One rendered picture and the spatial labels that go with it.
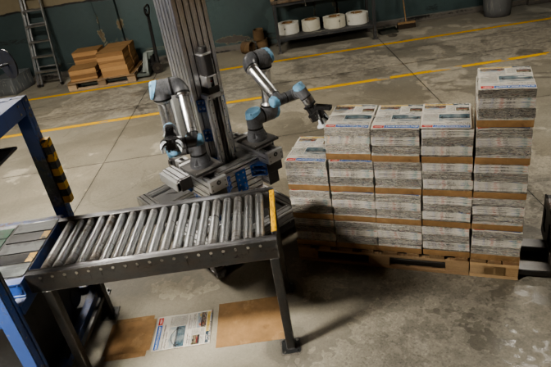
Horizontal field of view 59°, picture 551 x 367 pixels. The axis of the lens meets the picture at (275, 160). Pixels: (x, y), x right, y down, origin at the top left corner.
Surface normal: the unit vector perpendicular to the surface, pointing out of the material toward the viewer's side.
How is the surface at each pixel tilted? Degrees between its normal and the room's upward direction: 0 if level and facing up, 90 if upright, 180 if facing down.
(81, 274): 90
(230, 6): 90
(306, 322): 0
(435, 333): 0
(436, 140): 90
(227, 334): 0
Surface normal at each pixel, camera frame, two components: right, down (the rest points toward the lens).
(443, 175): -0.31, 0.47
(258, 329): -0.14, -0.88
